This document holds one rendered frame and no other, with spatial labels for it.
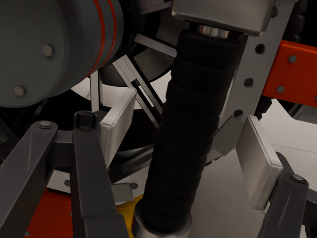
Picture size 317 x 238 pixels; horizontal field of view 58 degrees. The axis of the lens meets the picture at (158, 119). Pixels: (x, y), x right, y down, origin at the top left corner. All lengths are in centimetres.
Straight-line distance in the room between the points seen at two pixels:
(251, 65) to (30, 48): 26
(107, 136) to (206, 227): 127
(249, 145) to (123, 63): 34
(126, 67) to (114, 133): 35
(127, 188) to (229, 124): 19
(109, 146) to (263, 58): 27
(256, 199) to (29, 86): 21
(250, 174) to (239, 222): 133
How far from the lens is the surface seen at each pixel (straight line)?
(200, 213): 146
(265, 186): 16
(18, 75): 28
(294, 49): 40
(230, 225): 147
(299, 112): 60
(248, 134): 20
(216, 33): 16
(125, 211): 55
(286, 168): 18
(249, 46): 38
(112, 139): 16
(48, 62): 26
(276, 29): 39
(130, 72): 50
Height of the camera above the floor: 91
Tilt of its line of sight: 23 degrees down
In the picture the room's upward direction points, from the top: 13 degrees clockwise
